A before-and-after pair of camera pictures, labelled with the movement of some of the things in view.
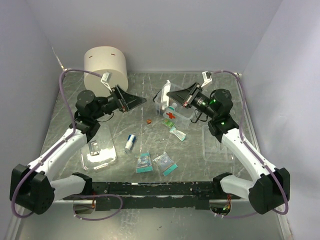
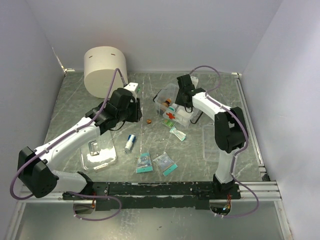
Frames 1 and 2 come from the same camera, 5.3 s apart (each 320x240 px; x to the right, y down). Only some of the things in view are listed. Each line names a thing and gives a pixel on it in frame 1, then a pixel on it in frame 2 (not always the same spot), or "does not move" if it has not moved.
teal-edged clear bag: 144,163 does not move
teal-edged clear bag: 166,165 does not move
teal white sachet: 180,135 does not move
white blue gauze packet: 165,99 -> 184,113
